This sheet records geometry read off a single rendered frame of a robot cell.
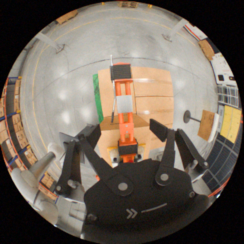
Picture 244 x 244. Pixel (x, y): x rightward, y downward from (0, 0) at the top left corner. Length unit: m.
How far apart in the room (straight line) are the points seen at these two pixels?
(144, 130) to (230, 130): 7.27
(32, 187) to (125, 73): 0.72
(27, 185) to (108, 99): 1.03
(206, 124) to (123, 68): 1.83
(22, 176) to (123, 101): 0.67
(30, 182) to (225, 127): 7.85
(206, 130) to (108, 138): 1.86
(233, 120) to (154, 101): 6.99
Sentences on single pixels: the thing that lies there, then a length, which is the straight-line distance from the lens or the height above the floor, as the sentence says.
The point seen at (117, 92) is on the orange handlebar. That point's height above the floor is 1.08.
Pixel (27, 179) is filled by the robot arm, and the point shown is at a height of 1.43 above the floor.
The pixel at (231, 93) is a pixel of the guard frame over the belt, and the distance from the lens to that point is 7.32.
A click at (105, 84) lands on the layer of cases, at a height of 0.54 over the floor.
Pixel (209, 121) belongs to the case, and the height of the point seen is 0.85.
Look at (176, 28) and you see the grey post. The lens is 2.94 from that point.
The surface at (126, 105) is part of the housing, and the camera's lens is 0.28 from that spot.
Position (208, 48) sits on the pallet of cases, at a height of 0.63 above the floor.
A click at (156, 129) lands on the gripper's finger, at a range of 0.16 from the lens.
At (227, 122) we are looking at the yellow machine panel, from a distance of 7.35.
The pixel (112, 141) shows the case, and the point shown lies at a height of 0.94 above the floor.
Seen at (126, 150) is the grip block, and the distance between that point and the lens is 0.36.
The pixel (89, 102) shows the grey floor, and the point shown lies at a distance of 1.49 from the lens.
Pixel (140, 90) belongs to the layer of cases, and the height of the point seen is 0.54.
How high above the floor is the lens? 1.37
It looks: 73 degrees down
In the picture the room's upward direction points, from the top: 175 degrees clockwise
